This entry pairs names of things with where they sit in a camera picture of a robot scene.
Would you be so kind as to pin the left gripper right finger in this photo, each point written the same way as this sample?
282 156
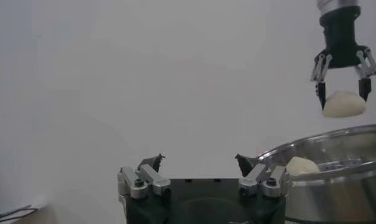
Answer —
267 184

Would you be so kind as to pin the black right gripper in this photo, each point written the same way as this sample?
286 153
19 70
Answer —
341 39

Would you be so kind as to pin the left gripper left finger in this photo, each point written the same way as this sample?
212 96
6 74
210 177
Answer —
139 185

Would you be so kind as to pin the white steamed baozi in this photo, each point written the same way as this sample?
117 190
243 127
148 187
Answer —
300 166
343 105

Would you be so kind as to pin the stainless steel steamer basket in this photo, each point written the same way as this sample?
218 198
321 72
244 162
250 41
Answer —
343 198

